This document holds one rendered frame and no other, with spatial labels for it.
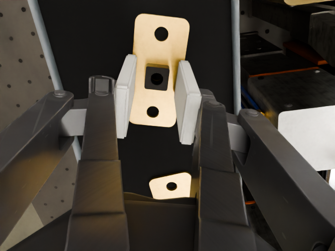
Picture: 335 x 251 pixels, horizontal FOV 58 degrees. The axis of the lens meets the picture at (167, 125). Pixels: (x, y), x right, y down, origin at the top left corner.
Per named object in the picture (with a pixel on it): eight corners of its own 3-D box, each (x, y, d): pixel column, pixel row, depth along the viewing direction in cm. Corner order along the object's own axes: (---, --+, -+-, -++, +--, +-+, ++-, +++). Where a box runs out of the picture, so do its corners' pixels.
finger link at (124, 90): (125, 139, 16) (111, 138, 16) (134, 94, 23) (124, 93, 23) (129, 87, 15) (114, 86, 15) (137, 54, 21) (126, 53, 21)
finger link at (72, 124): (108, 142, 15) (45, 136, 14) (119, 102, 19) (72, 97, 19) (109, 114, 14) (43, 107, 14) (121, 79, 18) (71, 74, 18)
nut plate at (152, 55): (174, 126, 25) (175, 132, 24) (127, 121, 24) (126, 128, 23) (190, 19, 21) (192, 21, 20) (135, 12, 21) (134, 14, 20)
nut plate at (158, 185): (206, 236, 30) (207, 246, 29) (169, 243, 31) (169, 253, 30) (189, 169, 27) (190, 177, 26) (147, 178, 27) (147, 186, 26)
